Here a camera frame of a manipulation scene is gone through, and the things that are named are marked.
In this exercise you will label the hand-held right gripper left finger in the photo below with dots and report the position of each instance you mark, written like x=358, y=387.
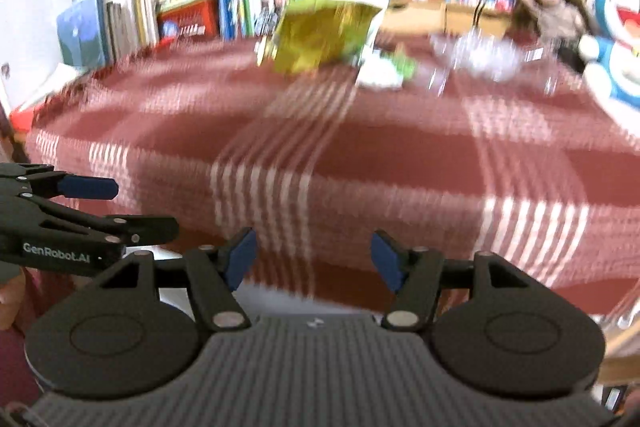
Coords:
x=240, y=257

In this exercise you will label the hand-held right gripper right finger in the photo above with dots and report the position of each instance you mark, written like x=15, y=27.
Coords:
x=387, y=262

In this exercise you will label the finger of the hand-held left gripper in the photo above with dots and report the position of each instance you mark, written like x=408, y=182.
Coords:
x=90, y=188
x=150, y=229

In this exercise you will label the person's left hand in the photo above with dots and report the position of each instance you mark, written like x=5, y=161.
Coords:
x=10, y=302

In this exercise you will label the red plaid tablecloth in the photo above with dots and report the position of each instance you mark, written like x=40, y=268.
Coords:
x=375, y=167

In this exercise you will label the row of pale upright books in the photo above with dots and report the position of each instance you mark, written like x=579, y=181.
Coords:
x=110, y=27

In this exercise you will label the white green wrapper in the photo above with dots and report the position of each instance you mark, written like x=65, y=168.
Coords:
x=382, y=69

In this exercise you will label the red plastic crate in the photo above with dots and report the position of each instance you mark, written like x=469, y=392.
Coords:
x=187, y=21

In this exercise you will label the clear plastic wrapper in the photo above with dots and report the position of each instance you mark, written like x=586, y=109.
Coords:
x=480, y=54

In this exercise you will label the wooden drawer organizer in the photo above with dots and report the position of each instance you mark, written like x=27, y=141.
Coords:
x=450, y=17

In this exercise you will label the brown-haired doll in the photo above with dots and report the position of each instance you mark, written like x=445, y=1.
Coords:
x=552, y=7

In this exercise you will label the blue cat plush toy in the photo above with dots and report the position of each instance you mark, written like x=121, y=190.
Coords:
x=617, y=37

